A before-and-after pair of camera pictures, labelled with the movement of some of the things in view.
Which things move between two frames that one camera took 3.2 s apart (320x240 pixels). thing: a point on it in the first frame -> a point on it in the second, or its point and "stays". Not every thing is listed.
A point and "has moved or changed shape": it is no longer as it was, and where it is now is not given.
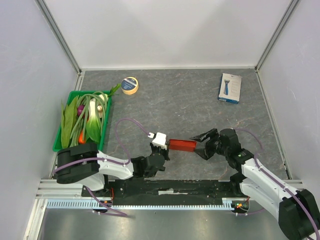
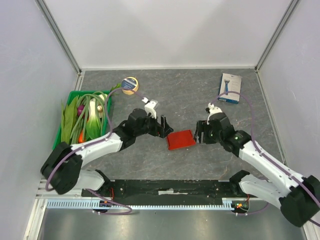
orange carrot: x=81 y=141 stays
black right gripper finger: x=202 y=137 -> x=198 y=130
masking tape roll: x=129 y=85 stays
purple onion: x=80 y=109 stays
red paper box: x=182 y=145 has moved or changed shape
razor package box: x=230 y=88 stays
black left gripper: x=165 y=151 -> x=159 y=130
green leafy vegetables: x=68 y=114 stays
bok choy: x=93 y=129 stays
